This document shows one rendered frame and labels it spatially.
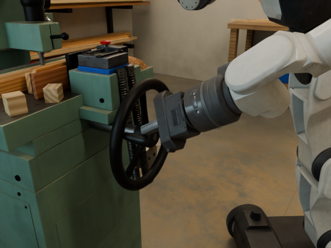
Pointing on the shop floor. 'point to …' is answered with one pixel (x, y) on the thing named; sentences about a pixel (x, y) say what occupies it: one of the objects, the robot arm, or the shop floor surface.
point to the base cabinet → (73, 209)
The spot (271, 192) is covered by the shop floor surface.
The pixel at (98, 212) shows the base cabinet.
